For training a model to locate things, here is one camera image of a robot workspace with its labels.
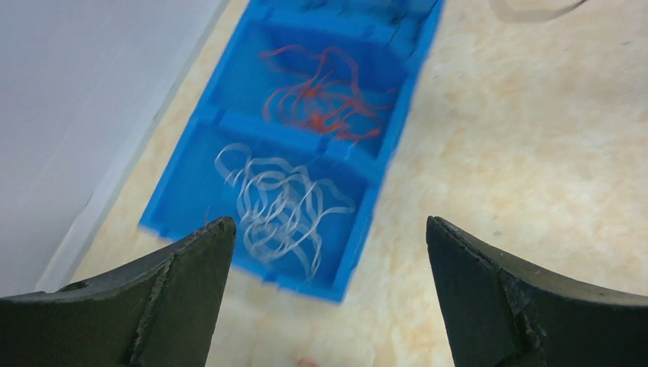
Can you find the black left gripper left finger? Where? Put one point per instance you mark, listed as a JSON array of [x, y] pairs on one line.
[[158, 310]]

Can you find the blue three-compartment plastic bin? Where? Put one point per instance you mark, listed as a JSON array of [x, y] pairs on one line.
[[293, 134]]

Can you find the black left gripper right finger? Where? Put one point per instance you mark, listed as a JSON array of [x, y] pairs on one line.
[[501, 310]]

